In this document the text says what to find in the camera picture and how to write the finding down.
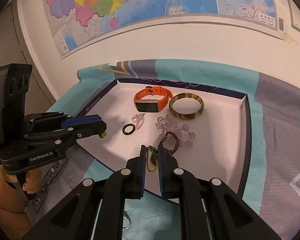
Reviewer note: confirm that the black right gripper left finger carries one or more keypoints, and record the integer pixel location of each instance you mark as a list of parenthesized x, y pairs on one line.
[(94, 209)]

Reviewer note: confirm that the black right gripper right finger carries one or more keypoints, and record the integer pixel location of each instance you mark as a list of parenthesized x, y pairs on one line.
[(208, 209)]

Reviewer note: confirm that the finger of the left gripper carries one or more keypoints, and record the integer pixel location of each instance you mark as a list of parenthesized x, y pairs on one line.
[(82, 120), (87, 132)]

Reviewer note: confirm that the orange smart watch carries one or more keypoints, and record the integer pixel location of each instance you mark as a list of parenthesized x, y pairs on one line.
[(152, 105)]

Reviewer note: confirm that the tortoiseshell bangle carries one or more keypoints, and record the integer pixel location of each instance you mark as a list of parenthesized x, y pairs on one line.
[(186, 106)]

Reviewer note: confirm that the black ring green stone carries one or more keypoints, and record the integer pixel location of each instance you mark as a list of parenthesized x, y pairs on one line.
[(102, 135)]

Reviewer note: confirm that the person's left hand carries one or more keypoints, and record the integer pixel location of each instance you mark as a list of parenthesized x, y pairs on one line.
[(33, 179)]

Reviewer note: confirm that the teal grey patterned bedsheet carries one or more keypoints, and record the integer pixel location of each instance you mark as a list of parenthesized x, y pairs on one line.
[(272, 189)]

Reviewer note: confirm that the navy tray box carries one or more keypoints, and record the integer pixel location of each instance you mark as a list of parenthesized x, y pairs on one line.
[(215, 144)]

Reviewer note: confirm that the brown wooden door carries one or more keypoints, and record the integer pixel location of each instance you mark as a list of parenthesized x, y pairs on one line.
[(13, 49)]

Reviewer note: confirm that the colourful wall map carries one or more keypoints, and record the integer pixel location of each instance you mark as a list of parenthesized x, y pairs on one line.
[(76, 24)]

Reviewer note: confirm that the white wall socket left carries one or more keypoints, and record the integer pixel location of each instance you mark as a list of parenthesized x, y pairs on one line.
[(294, 15)]

